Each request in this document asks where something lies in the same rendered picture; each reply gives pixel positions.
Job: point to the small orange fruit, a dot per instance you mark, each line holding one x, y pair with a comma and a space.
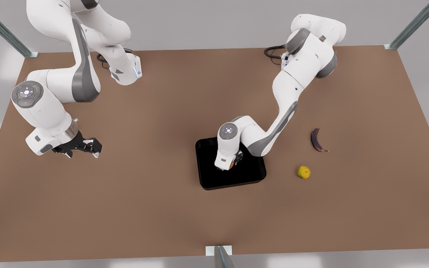
232, 164

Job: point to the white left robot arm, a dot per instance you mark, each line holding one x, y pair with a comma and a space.
292, 82

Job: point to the yellow-green round fruit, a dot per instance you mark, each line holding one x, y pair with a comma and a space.
304, 172

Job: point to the black square tray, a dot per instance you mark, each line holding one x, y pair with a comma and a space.
250, 173

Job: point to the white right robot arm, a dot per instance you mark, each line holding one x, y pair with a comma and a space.
52, 80

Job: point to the dark overripe banana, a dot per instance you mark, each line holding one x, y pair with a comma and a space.
315, 141

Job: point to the silver frame post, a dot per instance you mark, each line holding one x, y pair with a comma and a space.
2, 29
222, 257
412, 28

